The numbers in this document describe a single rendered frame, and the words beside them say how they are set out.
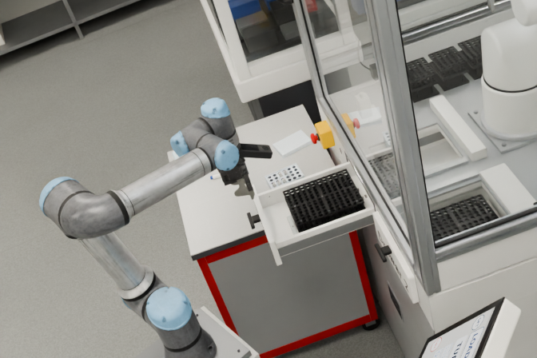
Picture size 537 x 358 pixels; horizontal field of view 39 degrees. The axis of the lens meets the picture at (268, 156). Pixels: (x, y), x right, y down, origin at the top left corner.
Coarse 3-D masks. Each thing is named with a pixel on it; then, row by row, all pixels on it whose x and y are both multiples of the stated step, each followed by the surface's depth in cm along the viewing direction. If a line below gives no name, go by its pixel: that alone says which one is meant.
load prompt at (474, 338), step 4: (480, 328) 160; (472, 332) 162; (476, 332) 160; (480, 332) 158; (472, 336) 161; (476, 336) 159; (468, 340) 161; (472, 340) 159; (476, 340) 158; (468, 344) 160; (472, 344) 158; (476, 344) 156; (464, 348) 160; (468, 348) 158; (472, 348) 157; (464, 352) 159; (468, 352) 157; (472, 352) 155; (464, 356) 157; (468, 356) 156
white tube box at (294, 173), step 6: (288, 168) 274; (294, 168) 273; (270, 174) 274; (276, 174) 273; (282, 174) 272; (288, 174) 271; (294, 174) 271; (300, 174) 270; (270, 180) 272; (276, 180) 271; (288, 180) 270; (294, 180) 268; (270, 186) 269; (276, 186) 268
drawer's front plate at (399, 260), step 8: (376, 216) 226; (376, 224) 227; (384, 224) 223; (376, 232) 233; (384, 232) 220; (384, 240) 223; (392, 240) 217; (392, 248) 215; (392, 256) 218; (400, 256) 212; (392, 264) 224; (400, 264) 210; (400, 272) 215; (408, 272) 207; (408, 280) 206; (408, 288) 211; (416, 288) 208; (416, 296) 210
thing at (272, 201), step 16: (320, 176) 253; (352, 176) 256; (272, 192) 252; (272, 208) 254; (368, 208) 234; (272, 224) 248; (288, 224) 246; (336, 224) 234; (352, 224) 235; (368, 224) 237; (288, 240) 233; (304, 240) 234; (320, 240) 236
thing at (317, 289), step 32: (256, 128) 304; (288, 128) 298; (256, 160) 288; (288, 160) 283; (320, 160) 279; (192, 192) 283; (224, 192) 278; (192, 224) 269; (224, 224) 265; (256, 224) 261; (192, 256) 258; (224, 256) 263; (256, 256) 266; (288, 256) 270; (320, 256) 274; (352, 256) 278; (224, 288) 272; (256, 288) 276; (288, 288) 280; (320, 288) 284; (352, 288) 288; (224, 320) 281; (256, 320) 285; (288, 320) 290; (320, 320) 294; (352, 320) 298
